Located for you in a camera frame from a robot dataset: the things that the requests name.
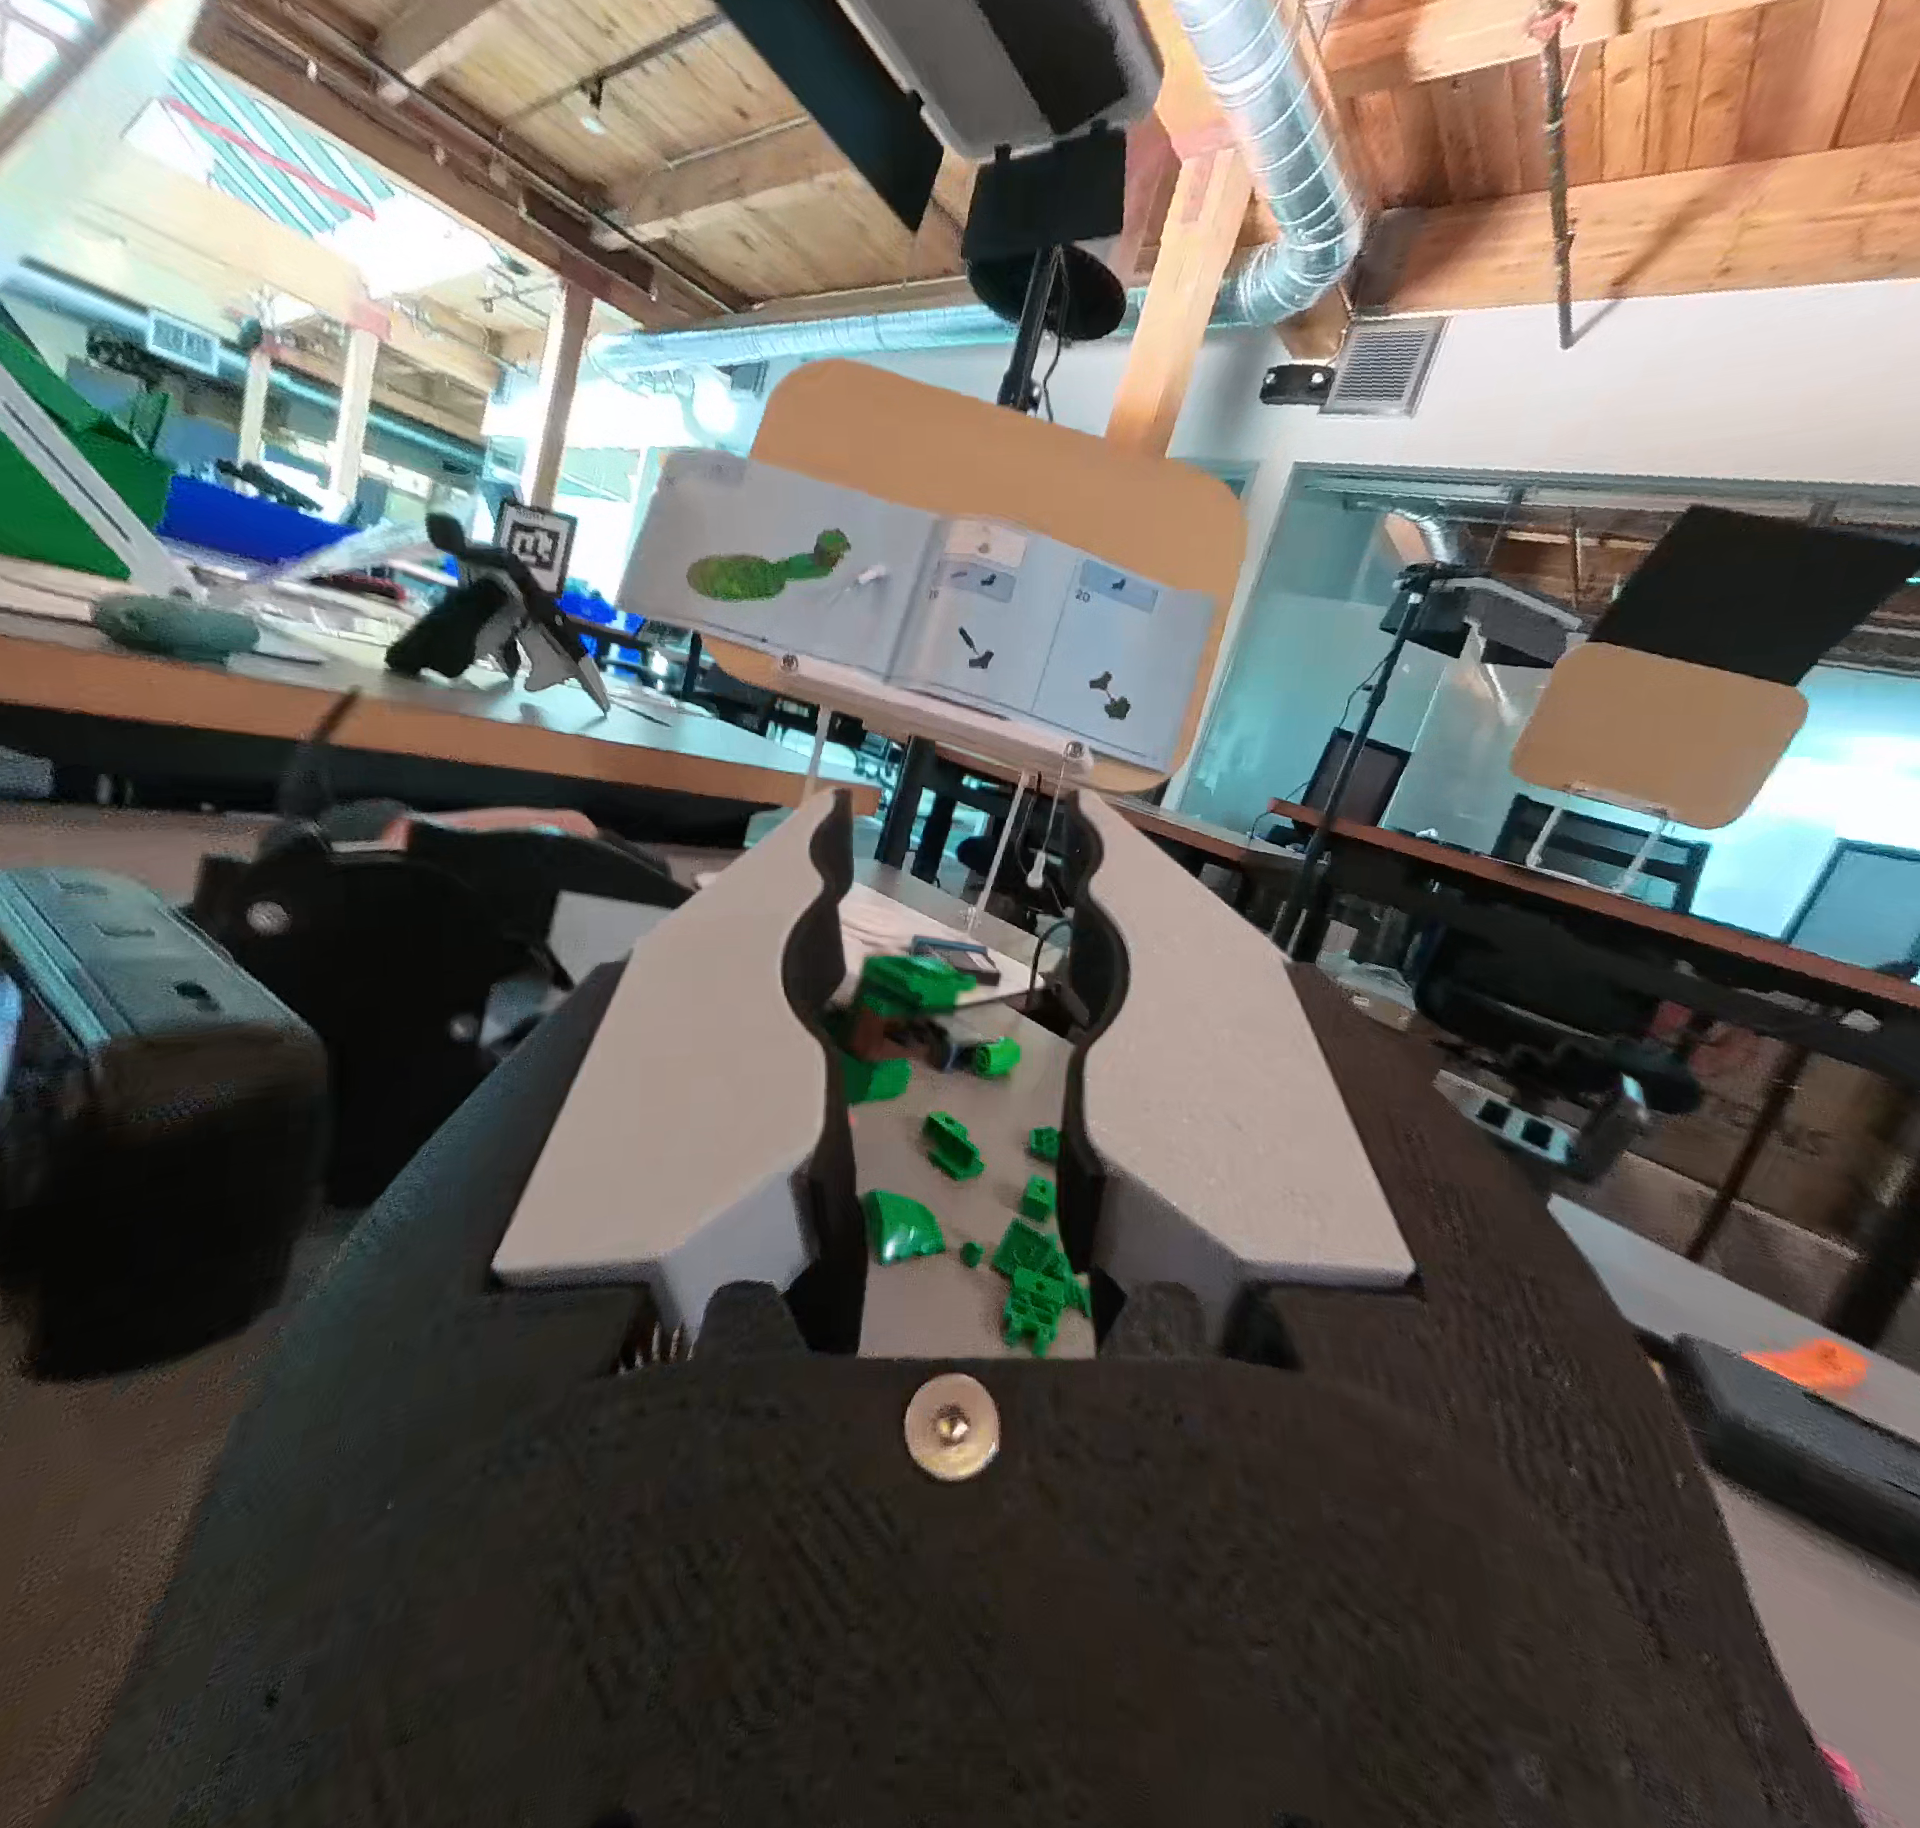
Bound spare black white gripper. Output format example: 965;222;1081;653
383;502;616;718

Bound black battery charger case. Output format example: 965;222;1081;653
1431;1063;1649;1186

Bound pile of green bricks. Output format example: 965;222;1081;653
859;1107;1094;1359

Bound instruction booklet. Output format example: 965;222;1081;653
620;448;1224;775

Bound silver air duct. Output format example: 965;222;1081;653
591;0;1369;374

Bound teal oval case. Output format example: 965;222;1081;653
91;590;264;662

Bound black office chair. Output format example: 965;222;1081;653
1415;940;1709;1117

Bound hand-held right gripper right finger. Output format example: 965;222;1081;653
1064;791;1422;1326

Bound green brick plant model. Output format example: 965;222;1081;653
820;951;980;1107

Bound wood-edged neighbour desk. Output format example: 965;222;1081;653
0;600;889;846

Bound grey desk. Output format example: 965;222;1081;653
0;800;1920;1828

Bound black square panel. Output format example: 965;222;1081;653
1589;503;1920;730

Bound black studio light panel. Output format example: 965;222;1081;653
704;0;1170;346

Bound blue storage bin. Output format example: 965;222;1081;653
154;471;366;566

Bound black power bank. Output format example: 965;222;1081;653
1670;1330;1920;1562

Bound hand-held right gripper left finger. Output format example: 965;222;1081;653
494;789;858;1326

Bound black tripod stand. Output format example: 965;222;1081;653
1283;556;1488;962

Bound orange clip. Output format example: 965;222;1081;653
1744;1336;1873;1392

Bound wall air vent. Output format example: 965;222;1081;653
1318;315;1453;419

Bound brown background desk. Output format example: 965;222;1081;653
1264;794;1920;1056

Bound green storage bins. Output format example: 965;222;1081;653
0;326;179;580

